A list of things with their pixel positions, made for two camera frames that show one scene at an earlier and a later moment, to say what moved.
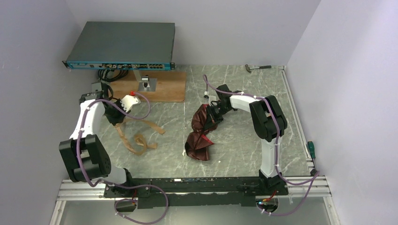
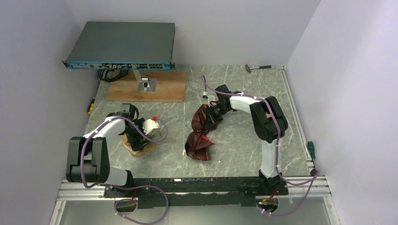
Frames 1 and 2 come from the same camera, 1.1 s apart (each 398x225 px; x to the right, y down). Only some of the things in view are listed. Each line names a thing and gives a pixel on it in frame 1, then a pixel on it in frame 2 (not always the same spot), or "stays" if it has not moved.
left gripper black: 115,121 → 136,143
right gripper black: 211,119 stays
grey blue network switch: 105,45 stays
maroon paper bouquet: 195,144 stays
